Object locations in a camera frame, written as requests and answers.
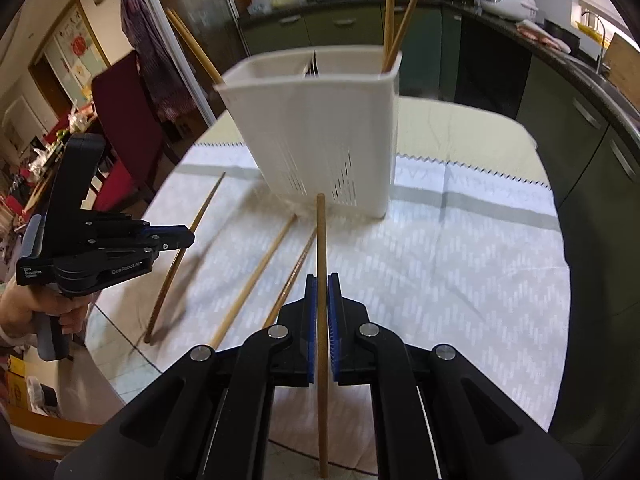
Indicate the cardboard box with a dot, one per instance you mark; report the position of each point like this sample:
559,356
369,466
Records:
30,415

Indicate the brown wooden chopstick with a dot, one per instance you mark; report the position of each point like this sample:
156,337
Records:
405,25
195,47
210,203

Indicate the light bamboo chopstick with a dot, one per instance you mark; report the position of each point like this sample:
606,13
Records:
254,280
321,240
388,10

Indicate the clear plastic bag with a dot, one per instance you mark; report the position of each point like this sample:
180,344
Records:
260,6

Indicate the black pot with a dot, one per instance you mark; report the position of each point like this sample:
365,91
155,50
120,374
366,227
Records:
557,27

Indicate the dark reddish chopstick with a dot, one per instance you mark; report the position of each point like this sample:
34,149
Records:
289,280

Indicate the black built-in appliance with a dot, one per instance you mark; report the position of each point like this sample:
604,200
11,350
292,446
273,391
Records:
492,70

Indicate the white rice cooker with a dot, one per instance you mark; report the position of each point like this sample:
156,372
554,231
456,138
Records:
507,0

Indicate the pink cloth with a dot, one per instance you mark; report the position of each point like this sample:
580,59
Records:
542,35

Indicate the sliding glass door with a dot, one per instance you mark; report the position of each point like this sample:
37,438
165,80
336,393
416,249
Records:
200,20

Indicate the wall poster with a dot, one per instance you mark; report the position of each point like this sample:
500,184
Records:
75,50

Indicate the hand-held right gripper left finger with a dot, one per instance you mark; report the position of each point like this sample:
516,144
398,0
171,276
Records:
312,330

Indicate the red chair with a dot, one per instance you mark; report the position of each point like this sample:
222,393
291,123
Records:
130,125

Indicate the checked apron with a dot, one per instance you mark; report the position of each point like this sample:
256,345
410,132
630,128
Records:
150,35

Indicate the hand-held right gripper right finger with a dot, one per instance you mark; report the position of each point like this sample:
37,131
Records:
334,330

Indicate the white patterned cloth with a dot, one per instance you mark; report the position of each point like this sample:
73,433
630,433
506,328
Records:
450,285

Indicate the cluttered dining table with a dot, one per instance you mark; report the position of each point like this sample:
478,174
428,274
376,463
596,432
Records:
35,170

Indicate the yellow basket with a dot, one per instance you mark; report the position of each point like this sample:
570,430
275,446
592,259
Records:
587,27

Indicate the white plastic utensil holder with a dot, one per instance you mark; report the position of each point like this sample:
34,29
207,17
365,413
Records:
310,135

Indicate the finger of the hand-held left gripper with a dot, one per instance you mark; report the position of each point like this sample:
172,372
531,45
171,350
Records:
172,246
170,232

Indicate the small steel faucet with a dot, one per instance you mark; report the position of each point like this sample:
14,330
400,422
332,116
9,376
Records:
598,40

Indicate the wooden cutting board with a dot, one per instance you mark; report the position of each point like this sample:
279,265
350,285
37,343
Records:
625,62

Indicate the person's left hand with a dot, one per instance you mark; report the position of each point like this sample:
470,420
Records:
20,310

